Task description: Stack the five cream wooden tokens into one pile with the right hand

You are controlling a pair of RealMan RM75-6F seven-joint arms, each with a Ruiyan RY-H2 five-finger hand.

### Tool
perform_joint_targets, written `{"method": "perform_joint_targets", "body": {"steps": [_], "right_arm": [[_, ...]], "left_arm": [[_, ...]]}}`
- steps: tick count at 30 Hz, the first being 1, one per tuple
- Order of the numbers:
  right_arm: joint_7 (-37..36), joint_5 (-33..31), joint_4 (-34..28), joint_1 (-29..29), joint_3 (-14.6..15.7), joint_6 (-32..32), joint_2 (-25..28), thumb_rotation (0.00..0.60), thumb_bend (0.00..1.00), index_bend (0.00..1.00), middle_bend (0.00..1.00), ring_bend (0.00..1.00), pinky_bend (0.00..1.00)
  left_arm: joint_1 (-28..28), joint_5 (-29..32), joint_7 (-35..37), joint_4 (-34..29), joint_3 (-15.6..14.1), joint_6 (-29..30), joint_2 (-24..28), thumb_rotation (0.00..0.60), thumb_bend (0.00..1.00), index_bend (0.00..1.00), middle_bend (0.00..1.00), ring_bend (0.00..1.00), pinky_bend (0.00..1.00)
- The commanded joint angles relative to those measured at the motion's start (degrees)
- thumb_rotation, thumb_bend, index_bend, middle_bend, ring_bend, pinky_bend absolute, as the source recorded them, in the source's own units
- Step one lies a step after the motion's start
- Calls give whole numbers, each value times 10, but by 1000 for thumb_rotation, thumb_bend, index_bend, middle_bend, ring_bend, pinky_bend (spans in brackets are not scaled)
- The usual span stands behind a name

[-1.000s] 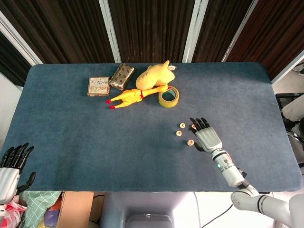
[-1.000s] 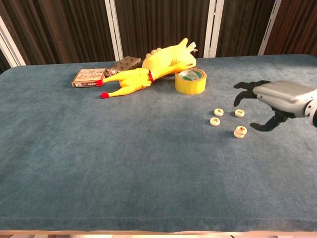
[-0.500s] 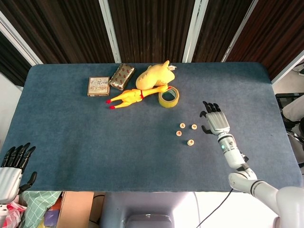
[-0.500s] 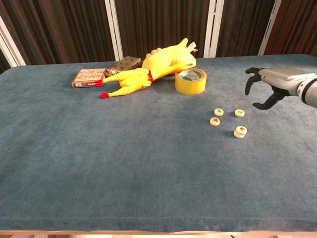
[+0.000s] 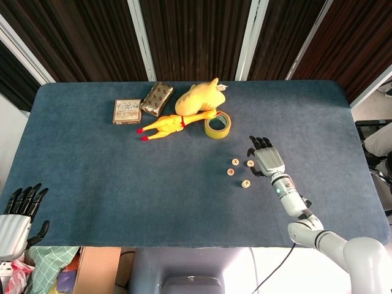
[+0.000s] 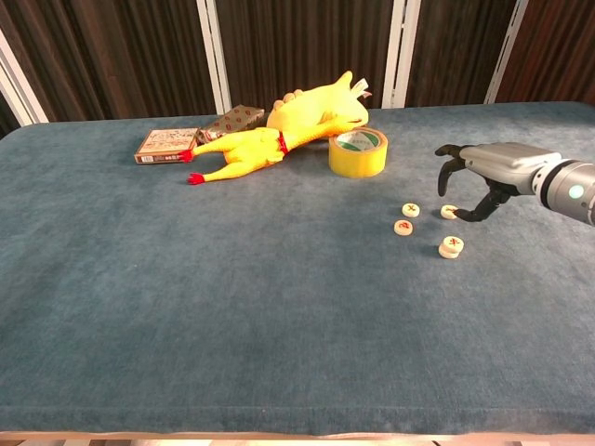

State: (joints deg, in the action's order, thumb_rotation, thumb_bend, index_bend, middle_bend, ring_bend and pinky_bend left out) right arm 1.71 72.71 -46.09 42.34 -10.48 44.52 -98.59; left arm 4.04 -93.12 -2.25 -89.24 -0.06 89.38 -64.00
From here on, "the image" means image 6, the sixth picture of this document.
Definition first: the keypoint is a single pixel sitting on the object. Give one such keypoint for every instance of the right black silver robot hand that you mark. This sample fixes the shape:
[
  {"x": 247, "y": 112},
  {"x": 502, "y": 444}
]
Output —
[{"x": 506, "y": 162}]

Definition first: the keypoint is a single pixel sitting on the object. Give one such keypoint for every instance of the round cream chess piece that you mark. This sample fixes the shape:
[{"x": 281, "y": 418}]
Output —
[
  {"x": 452, "y": 241},
  {"x": 411, "y": 210},
  {"x": 447, "y": 253},
  {"x": 403, "y": 227},
  {"x": 447, "y": 211}
]

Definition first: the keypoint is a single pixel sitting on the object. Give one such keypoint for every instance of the yellow packing tape roll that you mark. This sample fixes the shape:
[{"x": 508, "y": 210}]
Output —
[{"x": 358, "y": 162}]

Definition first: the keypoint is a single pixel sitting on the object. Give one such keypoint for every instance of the yellow plush toy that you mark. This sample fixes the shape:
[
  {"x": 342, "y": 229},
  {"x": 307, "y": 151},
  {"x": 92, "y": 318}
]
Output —
[{"x": 316, "y": 104}]

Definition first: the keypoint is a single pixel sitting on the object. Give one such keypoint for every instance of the yellow rubber chicken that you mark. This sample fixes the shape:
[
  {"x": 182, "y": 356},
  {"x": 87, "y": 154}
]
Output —
[{"x": 251, "y": 153}]

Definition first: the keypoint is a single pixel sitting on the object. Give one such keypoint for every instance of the brown foil packet red print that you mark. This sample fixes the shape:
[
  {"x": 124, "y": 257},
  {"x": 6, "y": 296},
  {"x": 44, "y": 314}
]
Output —
[{"x": 232, "y": 121}]

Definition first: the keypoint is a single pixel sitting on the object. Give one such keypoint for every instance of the blue felt table cloth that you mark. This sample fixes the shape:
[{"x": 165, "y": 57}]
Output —
[{"x": 232, "y": 302}]

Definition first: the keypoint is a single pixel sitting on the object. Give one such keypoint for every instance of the brown printed card box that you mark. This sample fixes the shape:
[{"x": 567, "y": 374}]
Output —
[{"x": 162, "y": 144}]

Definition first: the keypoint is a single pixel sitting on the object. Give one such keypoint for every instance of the white partition post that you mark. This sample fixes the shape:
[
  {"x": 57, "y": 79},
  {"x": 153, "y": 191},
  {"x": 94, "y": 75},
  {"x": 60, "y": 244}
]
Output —
[
  {"x": 506, "y": 51},
  {"x": 215, "y": 56},
  {"x": 18, "y": 88},
  {"x": 400, "y": 56}
]

